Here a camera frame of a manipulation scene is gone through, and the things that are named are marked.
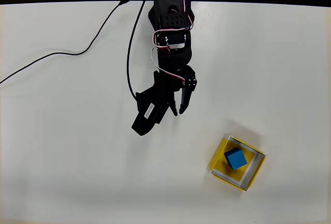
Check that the blue cube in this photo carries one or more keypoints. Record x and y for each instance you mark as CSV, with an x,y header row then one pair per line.
x,y
235,159

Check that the yellow square tray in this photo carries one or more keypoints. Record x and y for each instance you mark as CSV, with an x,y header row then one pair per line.
x,y
219,156

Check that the black webcam with white label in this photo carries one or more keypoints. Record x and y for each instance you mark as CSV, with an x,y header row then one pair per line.
x,y
148,115

